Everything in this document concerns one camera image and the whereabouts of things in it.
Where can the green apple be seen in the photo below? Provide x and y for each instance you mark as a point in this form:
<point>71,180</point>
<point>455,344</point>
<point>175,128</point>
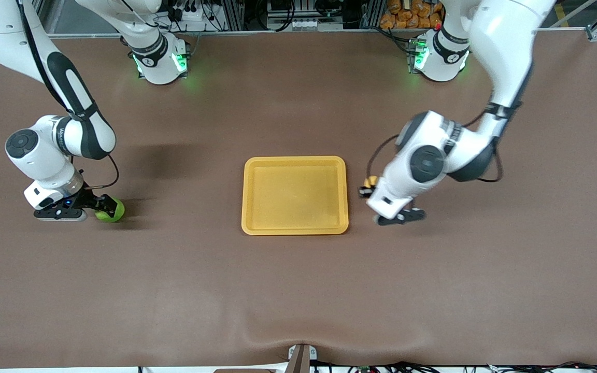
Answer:
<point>114,213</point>

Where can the brown table mat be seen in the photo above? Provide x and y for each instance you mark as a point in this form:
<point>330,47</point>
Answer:
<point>298,290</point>

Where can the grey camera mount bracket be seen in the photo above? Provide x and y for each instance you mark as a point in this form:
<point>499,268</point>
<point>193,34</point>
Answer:
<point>301,360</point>

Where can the white power strip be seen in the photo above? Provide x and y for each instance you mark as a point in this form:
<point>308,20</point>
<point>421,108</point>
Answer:
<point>197,14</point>

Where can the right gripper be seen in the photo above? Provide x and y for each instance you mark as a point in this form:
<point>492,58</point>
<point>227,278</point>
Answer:
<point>89,197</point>

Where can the white terminal block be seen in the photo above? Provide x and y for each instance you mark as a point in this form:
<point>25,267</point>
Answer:
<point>306,25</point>

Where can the black electronics box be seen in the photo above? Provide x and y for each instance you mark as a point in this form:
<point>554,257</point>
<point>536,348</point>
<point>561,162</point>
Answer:
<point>280,8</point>

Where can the yellow potato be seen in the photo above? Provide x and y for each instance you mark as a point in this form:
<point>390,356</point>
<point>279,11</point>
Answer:
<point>371,182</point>

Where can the orange packaged goods pile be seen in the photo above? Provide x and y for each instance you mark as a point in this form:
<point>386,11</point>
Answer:
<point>402,20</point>

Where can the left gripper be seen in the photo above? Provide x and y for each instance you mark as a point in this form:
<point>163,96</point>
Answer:
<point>366,190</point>

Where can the yellow plastic tray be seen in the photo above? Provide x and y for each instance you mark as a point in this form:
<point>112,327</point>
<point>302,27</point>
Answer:
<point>295,197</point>

